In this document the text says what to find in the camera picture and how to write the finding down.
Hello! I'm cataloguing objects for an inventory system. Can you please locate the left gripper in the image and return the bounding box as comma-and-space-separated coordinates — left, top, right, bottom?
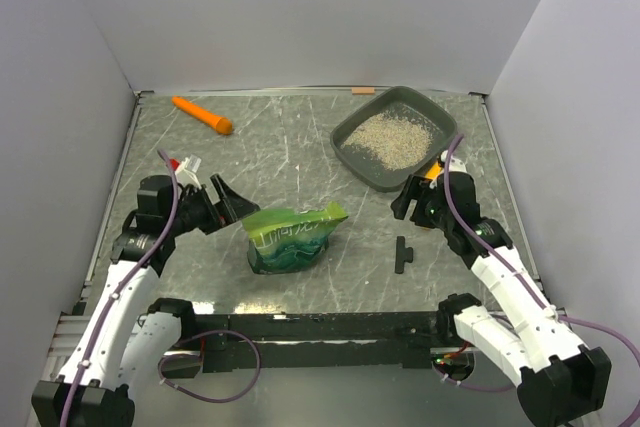
165, 174, 259, 236

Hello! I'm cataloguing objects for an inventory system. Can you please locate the yellow plastic scoop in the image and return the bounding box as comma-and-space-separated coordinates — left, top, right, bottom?
424, 161, 443, 181

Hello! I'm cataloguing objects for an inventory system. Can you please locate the green litter bag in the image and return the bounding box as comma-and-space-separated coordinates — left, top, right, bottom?
242, 201, 349, 275

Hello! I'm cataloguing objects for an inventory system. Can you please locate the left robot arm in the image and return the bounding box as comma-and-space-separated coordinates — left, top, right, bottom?
31, 173, 260, 426

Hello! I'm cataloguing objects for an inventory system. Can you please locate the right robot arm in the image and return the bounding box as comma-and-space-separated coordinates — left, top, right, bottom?
391, 172, 611, 426

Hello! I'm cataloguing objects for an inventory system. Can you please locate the litter granules pile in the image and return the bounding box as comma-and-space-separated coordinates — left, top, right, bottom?
342, 113, 433, 171

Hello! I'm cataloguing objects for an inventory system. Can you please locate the grey litter box tray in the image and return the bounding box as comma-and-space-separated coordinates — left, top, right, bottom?
330, 86, 458, 192

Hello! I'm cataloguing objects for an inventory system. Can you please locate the black T-shaped part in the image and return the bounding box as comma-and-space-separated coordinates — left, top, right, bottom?
394, 236, 414, 275

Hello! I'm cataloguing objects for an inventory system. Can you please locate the orange carrot toy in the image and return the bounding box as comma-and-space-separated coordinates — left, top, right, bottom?
172, 96, 233, 135

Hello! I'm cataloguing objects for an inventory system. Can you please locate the black base bar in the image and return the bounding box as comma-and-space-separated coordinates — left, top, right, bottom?
147, 298, 463, 373

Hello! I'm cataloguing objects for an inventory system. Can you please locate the brown tape piece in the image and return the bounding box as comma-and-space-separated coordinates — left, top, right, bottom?
351, 87, 375, 95

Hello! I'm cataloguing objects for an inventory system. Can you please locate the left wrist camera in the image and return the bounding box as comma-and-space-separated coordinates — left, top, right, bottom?
170, 155, 202, 188

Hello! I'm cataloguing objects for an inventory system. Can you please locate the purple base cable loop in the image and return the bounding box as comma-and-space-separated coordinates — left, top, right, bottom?
157, 329, 262, 404

